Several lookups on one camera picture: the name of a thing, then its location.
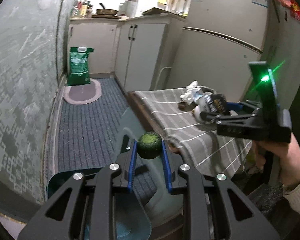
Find green rice bag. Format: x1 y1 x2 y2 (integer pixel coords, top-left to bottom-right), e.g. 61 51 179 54
67 47 94 86

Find white refrigerator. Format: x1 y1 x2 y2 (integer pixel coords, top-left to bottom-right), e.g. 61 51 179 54
167 0 269 101

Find grey striped floor runner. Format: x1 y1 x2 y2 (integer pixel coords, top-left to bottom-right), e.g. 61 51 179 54
57 77 157 205

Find oval pink grey mat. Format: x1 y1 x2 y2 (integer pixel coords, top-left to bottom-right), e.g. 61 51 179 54
63 79 102 105

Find plastic bottle trash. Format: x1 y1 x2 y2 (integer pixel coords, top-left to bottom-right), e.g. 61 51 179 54
193 92 229 121

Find grey checked table cloth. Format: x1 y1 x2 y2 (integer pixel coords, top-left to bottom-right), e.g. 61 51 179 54
131 88 251 177

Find white kitchen cabinet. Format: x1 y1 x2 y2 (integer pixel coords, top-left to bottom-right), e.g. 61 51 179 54
68 12 185 92

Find wooden cutting board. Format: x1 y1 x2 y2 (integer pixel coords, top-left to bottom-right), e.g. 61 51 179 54
142 7 168 16

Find condiment bottles group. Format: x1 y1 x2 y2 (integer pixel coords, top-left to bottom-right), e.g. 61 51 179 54
70 0 93 18

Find person's right hand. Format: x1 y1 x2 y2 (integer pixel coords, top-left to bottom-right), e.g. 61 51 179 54
252 134 300 189

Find green round fruit peel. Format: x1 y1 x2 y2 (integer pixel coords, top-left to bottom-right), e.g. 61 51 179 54
137 132 162 160

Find teal plastic trash bin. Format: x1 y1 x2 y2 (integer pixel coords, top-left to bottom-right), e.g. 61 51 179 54
47 109 183 239

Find red fridge magnets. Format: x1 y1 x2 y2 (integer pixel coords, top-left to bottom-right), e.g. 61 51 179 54
277 0 300 22

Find brass frying pan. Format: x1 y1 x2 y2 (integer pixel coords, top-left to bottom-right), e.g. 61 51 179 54
96 3 119 16

